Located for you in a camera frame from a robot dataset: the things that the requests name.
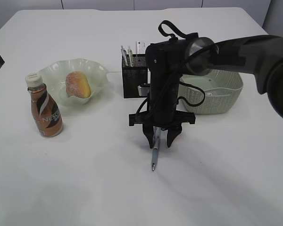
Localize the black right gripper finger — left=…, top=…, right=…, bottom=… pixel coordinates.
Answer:
left=142, top=126, right=154, bottom=148
left=166, top=126, right=182, bottom=148

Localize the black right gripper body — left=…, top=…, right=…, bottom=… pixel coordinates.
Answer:
left=129, top=78, right=195, bottom=130

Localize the blue patterned pen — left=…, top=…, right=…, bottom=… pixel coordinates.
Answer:
left=151, top=127, right=161, bottom=171

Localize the clear plastic ruler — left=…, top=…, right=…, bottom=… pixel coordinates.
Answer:
left=135, top=41, right=147, bottom=55

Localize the cream ballpoint pen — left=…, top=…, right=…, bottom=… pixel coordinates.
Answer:
left=128, top=45, right=133, bottom=67

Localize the brown coffee bottle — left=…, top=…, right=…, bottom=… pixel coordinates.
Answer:
left=25, top=73, right=63, bottom=137

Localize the white grey ballpoint pen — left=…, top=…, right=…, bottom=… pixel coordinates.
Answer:
left=121, top=45, right=129, bottom=66

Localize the yellow bread roll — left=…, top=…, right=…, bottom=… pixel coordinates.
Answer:
left=66, top=71, right=91, bottom=98

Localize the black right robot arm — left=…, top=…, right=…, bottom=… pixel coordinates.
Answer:
left=129, top=35, right=283, bottom=146

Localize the black mesh pen holder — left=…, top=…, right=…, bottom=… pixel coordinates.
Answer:
left=122, top=54, right=148, bottom=98

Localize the frosted green wavy plate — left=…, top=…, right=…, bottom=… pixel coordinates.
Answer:
left=38, top=58, right=108, bottom=106

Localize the green plastic woven basket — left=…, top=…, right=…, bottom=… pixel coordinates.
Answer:
left=180, top=70, right=243, bottom=114

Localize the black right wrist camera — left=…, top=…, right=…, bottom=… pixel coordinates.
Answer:
left=137, top=83, right=150, bottom=97

